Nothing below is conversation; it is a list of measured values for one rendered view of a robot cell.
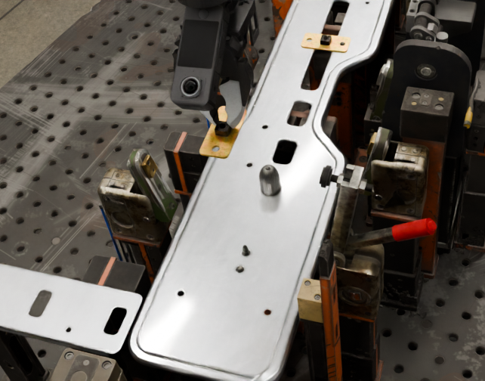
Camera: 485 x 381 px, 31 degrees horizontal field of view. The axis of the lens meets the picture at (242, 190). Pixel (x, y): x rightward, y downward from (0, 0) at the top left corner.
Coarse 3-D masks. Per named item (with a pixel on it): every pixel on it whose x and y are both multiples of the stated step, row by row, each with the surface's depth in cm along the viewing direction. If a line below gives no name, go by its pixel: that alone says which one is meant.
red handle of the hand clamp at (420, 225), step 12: (384, 228) 115; (396, 228) 113; (408, 228) 111; (420, 228) 110; (432, 228) 110; (348, 240) 118; (360, 240) 116; (372, 240) 115; (384, 240) 114; (396, 240) 113
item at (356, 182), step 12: (324, 168) 109; (348, 168) 108; (360, 168) 108; (324, 180) 108; (336, 180) 109; (348, 180) 108; (360, 180) 107; (348, 192) 107; (360, 192) 108; (348, 204) 109; (336, 216) 112; (348, 216) 111; (336, 228) 114; (348, 228) 113; (336, 240) 116
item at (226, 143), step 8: (224, 112) 112; (224, 120) 111; (216, 128) 109; (224, 128) 109; (240, 128) 110; (208, 136) 109; (216, 136) 109; (224, 136) 109; (232, 136) 109; (208, 144) 108; (216, 144) 108; (224, 144) 108; (232, 144) 108; (200, 152) 108; (208, 152) 108; (216, 152) 107; (224, 152) 107
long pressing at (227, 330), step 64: (320, 0) 163; (384, 0) 161; (256, 128) 144; (320, 128) 142; (256, 192) 136; (320, 192) 134; (192, 256) 129; (256, 256) 128; (192, 320) 122; (256, 320) 121
